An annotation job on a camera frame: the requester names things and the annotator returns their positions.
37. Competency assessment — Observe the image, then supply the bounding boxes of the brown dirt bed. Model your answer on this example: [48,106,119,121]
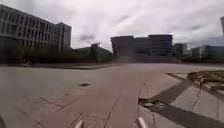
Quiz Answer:
[187,70,224,92]

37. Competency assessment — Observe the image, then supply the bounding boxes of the grey paved plaza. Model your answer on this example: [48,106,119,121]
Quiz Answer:
[0,62,224,128]

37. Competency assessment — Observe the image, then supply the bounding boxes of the low dark building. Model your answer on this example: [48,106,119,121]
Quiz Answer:
[71,42,113,63]

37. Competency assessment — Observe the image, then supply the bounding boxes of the robot's own part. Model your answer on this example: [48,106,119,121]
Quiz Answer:
[73,119,84,128]
[136,116,148,128]

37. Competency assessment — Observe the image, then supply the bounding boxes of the glass-fronted building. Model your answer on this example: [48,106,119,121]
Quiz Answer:
[190,45,224,61]

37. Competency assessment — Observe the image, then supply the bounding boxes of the dark manhole cover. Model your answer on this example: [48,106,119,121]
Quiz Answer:
[79,82,91,87]

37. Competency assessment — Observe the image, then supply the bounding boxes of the dark blocky building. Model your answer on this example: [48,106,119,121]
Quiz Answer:
[110,33,174,63]

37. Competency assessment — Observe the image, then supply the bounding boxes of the large grey office building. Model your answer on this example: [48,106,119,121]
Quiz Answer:
[0,4,73,64]

